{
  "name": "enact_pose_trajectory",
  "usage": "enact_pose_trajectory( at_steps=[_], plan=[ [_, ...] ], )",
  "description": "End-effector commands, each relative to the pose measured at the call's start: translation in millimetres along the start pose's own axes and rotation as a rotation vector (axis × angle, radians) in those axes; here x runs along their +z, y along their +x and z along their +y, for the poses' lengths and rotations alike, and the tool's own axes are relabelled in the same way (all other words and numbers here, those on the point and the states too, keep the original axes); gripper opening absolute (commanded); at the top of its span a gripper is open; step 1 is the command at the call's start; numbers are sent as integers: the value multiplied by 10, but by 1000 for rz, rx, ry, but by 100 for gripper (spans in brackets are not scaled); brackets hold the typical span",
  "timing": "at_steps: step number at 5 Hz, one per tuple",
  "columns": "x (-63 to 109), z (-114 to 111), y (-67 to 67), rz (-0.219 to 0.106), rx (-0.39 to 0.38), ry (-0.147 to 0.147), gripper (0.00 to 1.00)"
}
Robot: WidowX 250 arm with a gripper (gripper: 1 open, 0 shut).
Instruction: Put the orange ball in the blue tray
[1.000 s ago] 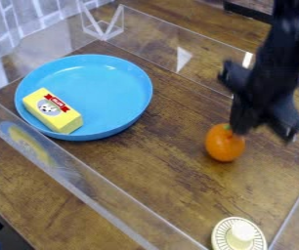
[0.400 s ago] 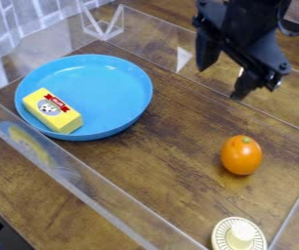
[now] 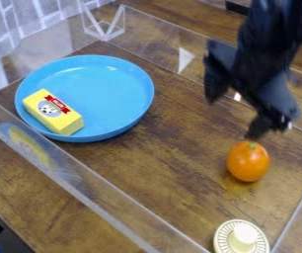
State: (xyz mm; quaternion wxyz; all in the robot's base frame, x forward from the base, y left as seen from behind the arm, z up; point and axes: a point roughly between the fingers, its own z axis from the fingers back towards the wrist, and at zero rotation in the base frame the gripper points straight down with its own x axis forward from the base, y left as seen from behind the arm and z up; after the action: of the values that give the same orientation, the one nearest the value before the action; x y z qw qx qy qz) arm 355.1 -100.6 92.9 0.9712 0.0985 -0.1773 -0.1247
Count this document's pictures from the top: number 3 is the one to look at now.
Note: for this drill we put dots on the yellow butter block toy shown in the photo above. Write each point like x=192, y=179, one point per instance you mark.
x=53, y=113

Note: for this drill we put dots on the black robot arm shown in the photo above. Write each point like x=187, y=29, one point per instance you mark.
x=275, y=17

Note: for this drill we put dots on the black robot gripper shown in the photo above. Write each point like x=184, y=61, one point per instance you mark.
x=252, y=69

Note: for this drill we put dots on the orange toy ball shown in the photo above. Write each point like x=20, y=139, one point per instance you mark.
x=247, y=161

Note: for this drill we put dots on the blue round plastic tray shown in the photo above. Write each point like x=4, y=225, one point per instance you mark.
x=107, y=89

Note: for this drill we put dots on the clear acrylic enclosure wall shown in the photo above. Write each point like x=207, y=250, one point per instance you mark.
x=149, y=191

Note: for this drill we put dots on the cream round ribbed lid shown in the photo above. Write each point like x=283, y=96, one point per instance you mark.
x=238, y=236

